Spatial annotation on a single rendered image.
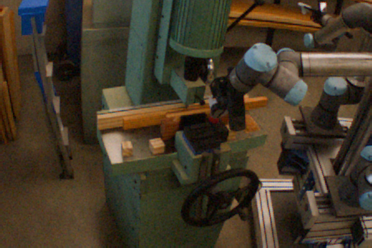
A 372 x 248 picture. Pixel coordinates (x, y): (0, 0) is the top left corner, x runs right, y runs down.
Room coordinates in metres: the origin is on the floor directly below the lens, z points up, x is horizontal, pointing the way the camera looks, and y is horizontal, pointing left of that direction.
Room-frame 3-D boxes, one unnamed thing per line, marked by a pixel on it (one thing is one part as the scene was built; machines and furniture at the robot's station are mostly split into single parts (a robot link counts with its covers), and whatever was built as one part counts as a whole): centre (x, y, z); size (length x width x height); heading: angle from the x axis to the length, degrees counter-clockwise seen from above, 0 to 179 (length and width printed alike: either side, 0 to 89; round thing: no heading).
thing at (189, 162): (0.93, -0.07, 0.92); 0.15 x 0.13 x 0.09; 119
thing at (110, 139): (1.01, -0.03, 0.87); 0.61 x 0.30 x 0.06; 119
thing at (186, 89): (1.13, 0.01, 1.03); 0.14 x 0.07 x 0.09; 29
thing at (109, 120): (1.12, 0.03, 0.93); 0.60 x 0.02 x 0.05; 119
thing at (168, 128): (1.04, -0.05, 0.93); 0.25 x 0.01 x 0.07; 119
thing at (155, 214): (1.22, 0.06, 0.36); 0.58 x 0.45 x 0.71; 29
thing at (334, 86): (1.38, -0.68, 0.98); 0.13 x 0.12 x 0.14; 110
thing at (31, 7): (1.54, 0.80, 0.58); 0.27 x 0.25 x 1.16; 112
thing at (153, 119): (1.14, -0.06, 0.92); 0.60 x 0.02 x 0.04; 119
